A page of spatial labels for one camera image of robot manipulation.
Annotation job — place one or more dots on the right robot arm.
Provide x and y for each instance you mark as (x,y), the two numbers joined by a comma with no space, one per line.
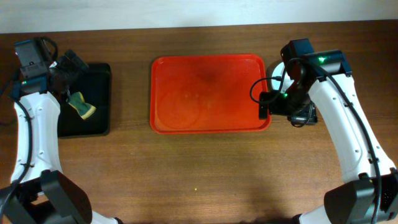
(309,84)

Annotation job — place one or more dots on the light blue plate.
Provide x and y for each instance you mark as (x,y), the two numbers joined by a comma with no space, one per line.
(277,72)

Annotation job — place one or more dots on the black plastic tray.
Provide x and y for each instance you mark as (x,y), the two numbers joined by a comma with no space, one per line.
(95,86)

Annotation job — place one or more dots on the green and yellow sponge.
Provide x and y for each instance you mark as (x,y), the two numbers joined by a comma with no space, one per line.
(84,109)

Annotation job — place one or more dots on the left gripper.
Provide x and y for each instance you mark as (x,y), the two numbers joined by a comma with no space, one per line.
(73,62)

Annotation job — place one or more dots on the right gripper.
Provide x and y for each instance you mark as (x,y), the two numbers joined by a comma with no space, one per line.
(291,112)

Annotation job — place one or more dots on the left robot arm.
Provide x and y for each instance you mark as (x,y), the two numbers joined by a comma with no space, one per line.
(55,96)

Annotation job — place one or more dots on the red plastic tray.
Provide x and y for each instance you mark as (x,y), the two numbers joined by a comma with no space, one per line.
(206,94)

